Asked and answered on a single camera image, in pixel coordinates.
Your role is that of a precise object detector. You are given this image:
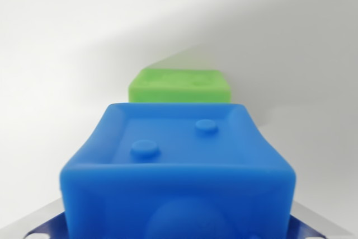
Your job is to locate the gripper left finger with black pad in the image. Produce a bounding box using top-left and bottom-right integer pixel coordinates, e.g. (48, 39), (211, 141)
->
(0, 197), (68, 239)

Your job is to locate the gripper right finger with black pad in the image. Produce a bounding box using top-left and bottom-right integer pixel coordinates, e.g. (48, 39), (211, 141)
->
(286, 200), (358, 239)

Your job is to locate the blue cube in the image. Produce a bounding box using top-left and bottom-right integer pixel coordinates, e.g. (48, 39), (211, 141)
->
(58, 102), (297, 239)

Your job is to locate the green cube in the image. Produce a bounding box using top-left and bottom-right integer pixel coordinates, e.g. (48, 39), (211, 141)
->
(128, 67), (232, 104)

